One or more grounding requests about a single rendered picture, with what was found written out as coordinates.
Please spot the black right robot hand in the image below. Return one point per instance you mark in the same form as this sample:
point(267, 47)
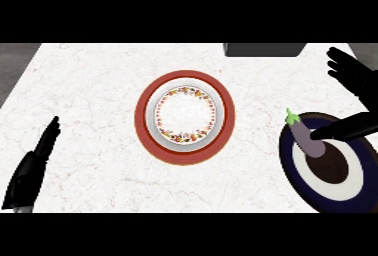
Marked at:
point(352, 80)

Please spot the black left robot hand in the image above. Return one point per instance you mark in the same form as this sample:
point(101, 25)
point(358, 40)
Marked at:
point(30, 173)

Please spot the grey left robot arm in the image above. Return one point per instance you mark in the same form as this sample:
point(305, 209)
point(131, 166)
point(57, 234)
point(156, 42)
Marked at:
point(23, 209)

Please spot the purple eggplant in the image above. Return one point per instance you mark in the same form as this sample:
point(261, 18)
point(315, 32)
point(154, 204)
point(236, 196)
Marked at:
point(309, 140)

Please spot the dark blue plate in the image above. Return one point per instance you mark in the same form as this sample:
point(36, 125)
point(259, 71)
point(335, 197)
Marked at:
point(329, 173)

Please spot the white floral rim plate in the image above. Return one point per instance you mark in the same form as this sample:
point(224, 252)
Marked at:
point(185, 114)

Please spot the dark grey box appliance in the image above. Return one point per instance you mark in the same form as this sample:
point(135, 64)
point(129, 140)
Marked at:
point(265, 49)

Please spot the red round placemat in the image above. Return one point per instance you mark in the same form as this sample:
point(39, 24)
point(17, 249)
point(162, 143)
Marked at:
point(185, 117)

